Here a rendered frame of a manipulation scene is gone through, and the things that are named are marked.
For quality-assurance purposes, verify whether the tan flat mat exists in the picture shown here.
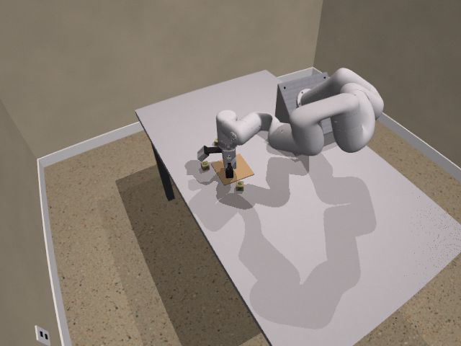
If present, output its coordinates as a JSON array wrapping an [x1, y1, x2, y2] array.
[[212, 154, 254, 186]]

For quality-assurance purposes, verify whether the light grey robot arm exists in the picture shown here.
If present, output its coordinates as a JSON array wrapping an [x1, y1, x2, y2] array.
[[197, 68, 384, 161]]

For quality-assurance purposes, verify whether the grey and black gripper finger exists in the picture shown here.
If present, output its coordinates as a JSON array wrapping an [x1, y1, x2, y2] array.
[[225, 163, 233, 178]]

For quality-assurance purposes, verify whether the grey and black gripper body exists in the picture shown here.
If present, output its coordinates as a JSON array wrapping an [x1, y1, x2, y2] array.
[[221, 147, 236, 170]]

